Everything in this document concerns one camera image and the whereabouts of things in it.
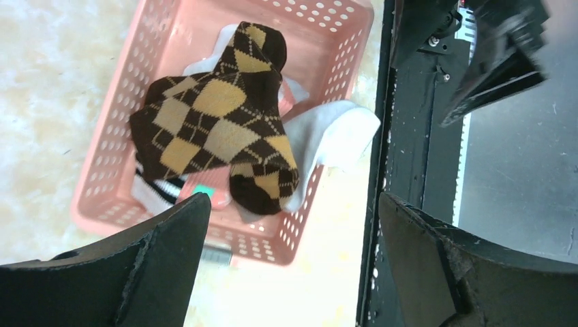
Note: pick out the pink plastic basket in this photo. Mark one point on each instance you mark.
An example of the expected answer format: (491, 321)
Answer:
(325, 42)

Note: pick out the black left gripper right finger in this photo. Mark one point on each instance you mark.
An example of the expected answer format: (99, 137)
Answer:
(474, 275)

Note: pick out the brown argyle sock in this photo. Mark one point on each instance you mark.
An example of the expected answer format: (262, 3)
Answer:
(202, 121)

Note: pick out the pink dotted sock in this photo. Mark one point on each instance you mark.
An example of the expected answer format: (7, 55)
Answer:
(207, 192)

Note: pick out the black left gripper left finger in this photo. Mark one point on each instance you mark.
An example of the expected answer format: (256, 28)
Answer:
(141, 276)

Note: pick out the white black striped sock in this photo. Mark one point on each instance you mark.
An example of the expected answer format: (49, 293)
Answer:
(333, 134)
(159, 195)

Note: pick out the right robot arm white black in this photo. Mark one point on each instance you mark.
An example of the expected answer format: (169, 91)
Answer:
(508, 35)

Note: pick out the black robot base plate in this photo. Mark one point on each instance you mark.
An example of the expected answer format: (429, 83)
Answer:
(412, 157)

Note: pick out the white black striped sock front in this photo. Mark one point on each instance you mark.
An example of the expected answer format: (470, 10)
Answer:
(159, 195)

